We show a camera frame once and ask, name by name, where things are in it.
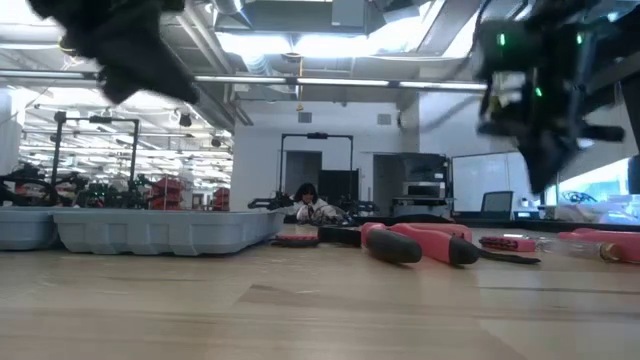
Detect long ceiling light bar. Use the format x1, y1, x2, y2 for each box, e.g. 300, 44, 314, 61
0, 69, 489, 92

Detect pink-handled screwdriver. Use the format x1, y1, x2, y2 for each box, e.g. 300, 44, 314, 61
557, 230, 640, 265

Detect dark coiled cables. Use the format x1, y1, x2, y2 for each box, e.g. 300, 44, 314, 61
562, 189, 600, 205

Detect grey office chair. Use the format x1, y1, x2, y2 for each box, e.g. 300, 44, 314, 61
480, 190, 515, 217

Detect pink screwdriver bit holder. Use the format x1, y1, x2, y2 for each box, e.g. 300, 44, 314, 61
478, 235, 537, 253

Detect person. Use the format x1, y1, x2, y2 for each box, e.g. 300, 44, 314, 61
292, 182, 347, 226

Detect red storage boxes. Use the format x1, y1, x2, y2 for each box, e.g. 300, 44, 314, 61
148, 176, 187, 211
212, 187, 232, 212

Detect small black desk robot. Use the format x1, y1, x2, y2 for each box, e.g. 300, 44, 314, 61
247, 191, 296, 211

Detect pink-handled hammer silver head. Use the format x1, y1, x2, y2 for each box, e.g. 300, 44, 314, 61
572, 227, 640, 239

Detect dark equipment rack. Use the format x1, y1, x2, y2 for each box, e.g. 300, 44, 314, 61
372, 152, 451, 217

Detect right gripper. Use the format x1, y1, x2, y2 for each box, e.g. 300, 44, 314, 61
477, 69, 626, 195

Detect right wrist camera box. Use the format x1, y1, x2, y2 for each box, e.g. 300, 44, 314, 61
474, 19, 534, 81

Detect black display screen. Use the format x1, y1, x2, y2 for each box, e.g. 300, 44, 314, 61
318, 168, 360, 206

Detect white board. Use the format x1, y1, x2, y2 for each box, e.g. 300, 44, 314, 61
451, 149, 534, 214

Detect black metal table frame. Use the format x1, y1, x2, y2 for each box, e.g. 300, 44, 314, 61
452, 215, 640, 234

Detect pink-handled pliers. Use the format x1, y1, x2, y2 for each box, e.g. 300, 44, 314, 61
318, 221, 542, 266

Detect black gantry frame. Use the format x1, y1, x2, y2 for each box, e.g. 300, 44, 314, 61
278, 131, 355, 201
51, 110, 142, 201

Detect grey plastic tool case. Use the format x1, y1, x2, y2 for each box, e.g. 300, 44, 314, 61
0, 207, 287, 257

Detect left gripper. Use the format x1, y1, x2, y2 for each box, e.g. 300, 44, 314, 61
27, 0, 201, 105

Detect grey ceiling box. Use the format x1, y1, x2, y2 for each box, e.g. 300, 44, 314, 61
330, 0, 369, 28

